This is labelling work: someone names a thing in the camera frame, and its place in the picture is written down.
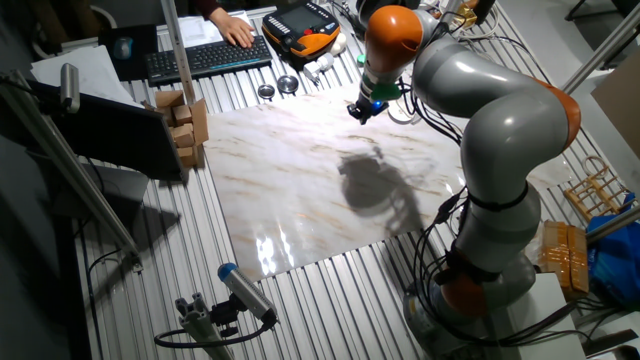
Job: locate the short aluminium profile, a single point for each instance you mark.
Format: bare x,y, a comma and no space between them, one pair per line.
200,325

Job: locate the wooden dish rack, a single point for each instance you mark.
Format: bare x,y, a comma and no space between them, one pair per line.
597,192

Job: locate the open cardboard carton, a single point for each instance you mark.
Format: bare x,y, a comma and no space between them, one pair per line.
200,120

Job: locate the black keyboard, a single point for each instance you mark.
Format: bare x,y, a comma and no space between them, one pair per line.
210,60

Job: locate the black mouse pad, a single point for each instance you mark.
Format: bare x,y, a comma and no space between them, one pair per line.
145,45

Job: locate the black chair base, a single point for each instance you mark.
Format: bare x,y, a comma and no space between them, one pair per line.
600,7

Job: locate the white egg-shaped object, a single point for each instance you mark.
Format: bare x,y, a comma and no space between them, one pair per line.
340,44

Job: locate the upright aluminium post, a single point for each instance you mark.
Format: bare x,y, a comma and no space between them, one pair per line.
600,55

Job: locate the plastic wrapped brown boxes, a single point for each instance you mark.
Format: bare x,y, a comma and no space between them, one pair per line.
562,255

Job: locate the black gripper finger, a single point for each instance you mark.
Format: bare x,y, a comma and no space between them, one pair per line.
353,111
365,119

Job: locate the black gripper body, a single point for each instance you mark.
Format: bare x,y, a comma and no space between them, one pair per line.
372,106

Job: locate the black band on arm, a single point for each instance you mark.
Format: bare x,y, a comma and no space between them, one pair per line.
495,205

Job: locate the long aluminium frame beam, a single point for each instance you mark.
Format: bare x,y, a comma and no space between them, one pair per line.
65,160

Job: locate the white plug adapter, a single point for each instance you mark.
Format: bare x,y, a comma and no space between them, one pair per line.
317,67

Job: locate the large round metal dish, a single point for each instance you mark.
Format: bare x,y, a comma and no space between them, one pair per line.
287,84

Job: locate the black monitor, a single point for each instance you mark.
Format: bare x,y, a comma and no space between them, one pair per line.
120,135

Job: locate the black computer mouse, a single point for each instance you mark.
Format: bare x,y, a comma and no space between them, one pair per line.
123,48

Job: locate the dark red sleeved forearm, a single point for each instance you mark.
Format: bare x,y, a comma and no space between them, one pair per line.
206,7

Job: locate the silver camera bar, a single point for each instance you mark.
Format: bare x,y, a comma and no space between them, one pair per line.
70,87

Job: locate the brown cardboard sheet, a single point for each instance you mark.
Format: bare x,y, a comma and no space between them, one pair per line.
620,105

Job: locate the gold metal object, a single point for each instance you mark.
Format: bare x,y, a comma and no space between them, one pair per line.
466,17

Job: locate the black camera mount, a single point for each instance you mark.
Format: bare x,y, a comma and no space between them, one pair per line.
225,315

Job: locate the small round metal dish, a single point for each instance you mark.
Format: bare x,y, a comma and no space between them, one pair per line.
266,91

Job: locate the orange black teach pendant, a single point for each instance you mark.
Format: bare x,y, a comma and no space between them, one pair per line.
300,27

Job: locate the silver camera with blue end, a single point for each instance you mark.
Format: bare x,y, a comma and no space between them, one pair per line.
247,292

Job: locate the aluminium post with bracket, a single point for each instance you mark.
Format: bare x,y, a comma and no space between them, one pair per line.
177,50

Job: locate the bare person hand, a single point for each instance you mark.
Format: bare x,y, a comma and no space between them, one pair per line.
236,30

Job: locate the small cardboard box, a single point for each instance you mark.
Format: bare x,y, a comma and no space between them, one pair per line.
183,136
182,114
170,98

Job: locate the clear plastic box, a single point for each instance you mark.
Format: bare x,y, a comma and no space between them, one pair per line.
407,121

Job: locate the marble pattern table sheet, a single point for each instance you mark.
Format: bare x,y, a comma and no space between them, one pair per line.
300,190

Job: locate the printed paper sheet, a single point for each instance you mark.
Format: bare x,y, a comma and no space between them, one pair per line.
197,30

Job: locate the silver and orange robot arm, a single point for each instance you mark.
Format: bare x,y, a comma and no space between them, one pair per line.
510,130

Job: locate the white paper stack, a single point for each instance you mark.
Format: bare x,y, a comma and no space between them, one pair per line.
85,75

